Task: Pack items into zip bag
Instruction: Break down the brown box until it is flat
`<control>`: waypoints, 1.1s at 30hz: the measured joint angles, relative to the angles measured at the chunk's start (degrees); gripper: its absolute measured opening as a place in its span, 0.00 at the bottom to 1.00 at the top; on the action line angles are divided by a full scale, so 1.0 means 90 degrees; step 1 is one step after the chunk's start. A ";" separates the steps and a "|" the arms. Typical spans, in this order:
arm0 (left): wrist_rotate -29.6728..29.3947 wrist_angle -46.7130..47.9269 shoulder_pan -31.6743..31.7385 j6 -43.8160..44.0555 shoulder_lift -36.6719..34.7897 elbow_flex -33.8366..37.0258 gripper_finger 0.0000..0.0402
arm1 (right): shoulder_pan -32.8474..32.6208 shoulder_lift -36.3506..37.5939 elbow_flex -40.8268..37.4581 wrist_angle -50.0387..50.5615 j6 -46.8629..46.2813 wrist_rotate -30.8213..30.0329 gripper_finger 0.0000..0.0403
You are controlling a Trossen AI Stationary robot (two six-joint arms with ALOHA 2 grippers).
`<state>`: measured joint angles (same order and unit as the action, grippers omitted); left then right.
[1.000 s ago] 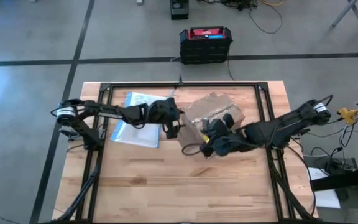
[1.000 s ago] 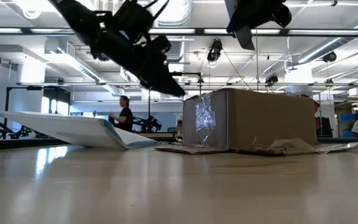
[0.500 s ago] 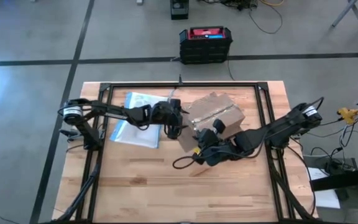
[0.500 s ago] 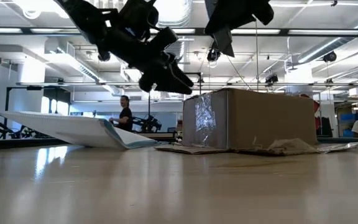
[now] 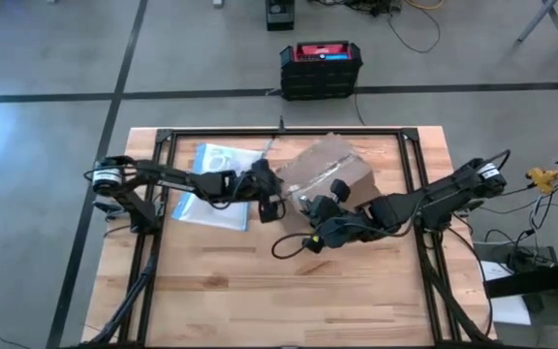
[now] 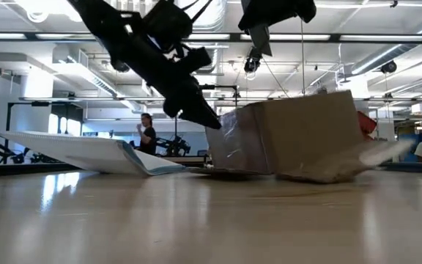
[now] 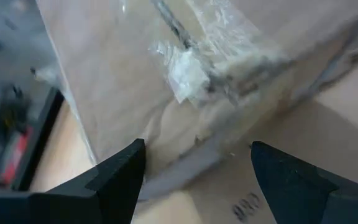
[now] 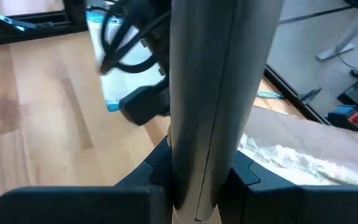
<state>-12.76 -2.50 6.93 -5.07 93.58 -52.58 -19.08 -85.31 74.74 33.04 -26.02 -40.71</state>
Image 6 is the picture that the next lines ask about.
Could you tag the silver ventilation duct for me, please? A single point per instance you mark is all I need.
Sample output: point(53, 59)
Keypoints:
point(218, 14)

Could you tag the clear mesh blue-zipper bag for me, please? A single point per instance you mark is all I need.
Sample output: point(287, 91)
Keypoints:
point(86, 154)

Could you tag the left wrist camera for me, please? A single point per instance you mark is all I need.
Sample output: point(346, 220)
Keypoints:
point(167, 22)

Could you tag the black horizontal ceiling bar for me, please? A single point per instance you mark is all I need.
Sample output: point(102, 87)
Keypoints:
point(218, 87)

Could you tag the black metal stand frame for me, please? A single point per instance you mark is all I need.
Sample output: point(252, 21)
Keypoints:
point(7, 128)

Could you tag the taped brown cardboard box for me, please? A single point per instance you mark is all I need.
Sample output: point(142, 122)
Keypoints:
point(306, 135)

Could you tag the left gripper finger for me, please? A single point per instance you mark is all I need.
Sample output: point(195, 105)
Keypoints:
point(170, 108)
point(198, 110)

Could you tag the background wooden table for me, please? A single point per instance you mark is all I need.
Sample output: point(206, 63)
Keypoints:
point(189, 160)

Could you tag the red storage bin rack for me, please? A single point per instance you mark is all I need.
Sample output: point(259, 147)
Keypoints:
point(366, 124)

